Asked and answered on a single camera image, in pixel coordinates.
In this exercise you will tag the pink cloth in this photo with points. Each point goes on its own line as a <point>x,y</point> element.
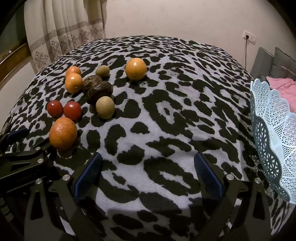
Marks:
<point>284,84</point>

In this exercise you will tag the light blue lattice basket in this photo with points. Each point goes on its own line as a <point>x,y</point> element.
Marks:
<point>272,143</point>

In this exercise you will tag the brown-green round fruit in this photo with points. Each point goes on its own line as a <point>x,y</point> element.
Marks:
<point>102,70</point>
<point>105,107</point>

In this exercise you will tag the dark wrinkled passion fruit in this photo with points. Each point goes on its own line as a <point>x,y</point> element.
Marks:
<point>99,93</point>
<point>92,81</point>

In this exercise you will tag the wooden window frame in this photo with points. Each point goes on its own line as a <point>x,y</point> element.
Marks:
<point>13,58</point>

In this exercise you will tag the grey cushion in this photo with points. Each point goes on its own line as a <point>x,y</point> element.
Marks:
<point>284,60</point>

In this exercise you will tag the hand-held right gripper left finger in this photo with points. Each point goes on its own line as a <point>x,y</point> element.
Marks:
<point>89,178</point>

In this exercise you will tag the beige patterned curtain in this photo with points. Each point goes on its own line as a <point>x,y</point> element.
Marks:
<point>64,30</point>

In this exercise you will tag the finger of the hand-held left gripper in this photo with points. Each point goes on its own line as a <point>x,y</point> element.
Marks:
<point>16,136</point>
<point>34,156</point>

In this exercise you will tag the red tomato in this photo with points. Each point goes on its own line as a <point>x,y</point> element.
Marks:
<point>55,108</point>
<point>72,110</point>

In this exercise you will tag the white wall socket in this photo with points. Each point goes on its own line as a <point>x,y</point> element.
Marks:
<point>249,36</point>

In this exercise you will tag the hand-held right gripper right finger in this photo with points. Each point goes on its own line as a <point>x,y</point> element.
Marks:
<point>208,176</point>

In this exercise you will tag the leopard print blanket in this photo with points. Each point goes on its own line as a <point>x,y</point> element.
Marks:
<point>161,120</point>

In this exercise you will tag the grey sofa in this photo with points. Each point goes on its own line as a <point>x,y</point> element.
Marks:
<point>261,62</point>

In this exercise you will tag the orange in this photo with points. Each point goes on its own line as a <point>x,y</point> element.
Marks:
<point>63,134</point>
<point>73,69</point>
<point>136,69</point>
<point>74,83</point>

